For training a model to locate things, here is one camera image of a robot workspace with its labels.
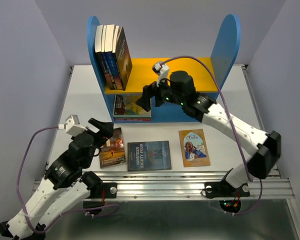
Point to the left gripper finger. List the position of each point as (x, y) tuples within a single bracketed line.
[(105, 137), (106, 127)]

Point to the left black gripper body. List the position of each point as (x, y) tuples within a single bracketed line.
[(89, 161)]

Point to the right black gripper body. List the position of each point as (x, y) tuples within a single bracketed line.
[(164, 93)]

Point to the yellow teal paperback book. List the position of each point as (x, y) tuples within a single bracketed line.
[(125, 107)]

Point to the Three Days to See book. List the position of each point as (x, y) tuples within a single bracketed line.
[(123, 58)]

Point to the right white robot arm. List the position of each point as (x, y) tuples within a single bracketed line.
[(264, 148)]

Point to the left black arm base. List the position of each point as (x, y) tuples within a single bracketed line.
[(99, 191)]

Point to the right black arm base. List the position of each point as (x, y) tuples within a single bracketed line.
[(230, 196)]

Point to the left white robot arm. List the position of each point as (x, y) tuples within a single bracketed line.
[(64, 183)]

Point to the Little Women floral book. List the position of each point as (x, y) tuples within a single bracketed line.
[(133, 119)]

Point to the dark door cover book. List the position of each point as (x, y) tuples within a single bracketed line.
[(113, 151)]

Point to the upright blue orange book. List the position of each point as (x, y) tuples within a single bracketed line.
[(115, 70)]

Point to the blue and yellow bookshelf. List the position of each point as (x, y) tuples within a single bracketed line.
[(209, 73)]

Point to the leftmost upright dark book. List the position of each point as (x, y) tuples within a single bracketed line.
[(98, 48)]

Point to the Nineteen Eighty-Four blue book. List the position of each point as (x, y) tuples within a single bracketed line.
[(148, 156)]

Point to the middle upright blue book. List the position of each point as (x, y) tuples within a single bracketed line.
[(106, 49)]

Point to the orange Othello book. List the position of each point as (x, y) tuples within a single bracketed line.
[(194, 148)]

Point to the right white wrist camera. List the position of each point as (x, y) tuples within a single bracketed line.
[(162, 70)]

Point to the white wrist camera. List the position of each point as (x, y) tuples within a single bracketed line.
[(162, 70), (72, 126)]

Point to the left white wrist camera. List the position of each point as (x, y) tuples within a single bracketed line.
[(72, 126)]

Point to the aluminium mounting rail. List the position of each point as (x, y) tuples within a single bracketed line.
[(187, 185)]

